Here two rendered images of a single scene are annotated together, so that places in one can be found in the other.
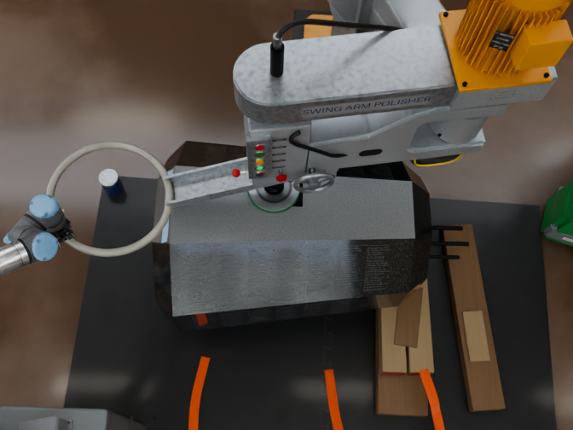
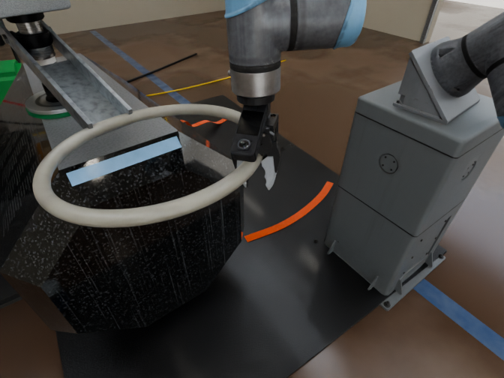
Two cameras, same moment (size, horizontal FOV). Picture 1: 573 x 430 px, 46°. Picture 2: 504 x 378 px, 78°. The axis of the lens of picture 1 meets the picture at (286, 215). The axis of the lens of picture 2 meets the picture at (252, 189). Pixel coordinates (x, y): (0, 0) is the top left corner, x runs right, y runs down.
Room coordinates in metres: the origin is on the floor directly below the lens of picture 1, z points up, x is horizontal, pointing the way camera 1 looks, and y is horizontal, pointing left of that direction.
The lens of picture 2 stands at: (1.12, 1.30, 1.34)
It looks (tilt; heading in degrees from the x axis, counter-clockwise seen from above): 40 degrees down; 237
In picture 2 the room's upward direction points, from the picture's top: straight up
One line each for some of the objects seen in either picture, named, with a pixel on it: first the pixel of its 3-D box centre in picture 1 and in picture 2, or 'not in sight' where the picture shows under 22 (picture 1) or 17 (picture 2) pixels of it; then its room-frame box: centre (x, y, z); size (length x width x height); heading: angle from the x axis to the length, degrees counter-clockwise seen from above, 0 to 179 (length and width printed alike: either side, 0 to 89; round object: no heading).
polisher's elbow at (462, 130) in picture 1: (461, 107); not in sight; (1.25, -0.58, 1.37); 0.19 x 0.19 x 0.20
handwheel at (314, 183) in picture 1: (312, 173); not in sight; (1.02, -0.08, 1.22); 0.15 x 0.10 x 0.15; 102
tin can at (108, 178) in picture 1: (110, 182); not in sight; (1.41, 0.95, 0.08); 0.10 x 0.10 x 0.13
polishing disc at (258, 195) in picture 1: (274, 186); (60, 99); (1.11, 0.06, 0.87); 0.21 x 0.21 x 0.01
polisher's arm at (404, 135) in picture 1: (385, 125); not in sight; (1.18, -0.33, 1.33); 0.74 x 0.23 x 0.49; 102
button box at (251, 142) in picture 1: (258, 157); not in sight; (0.99, 0.11, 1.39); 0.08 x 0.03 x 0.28; 102
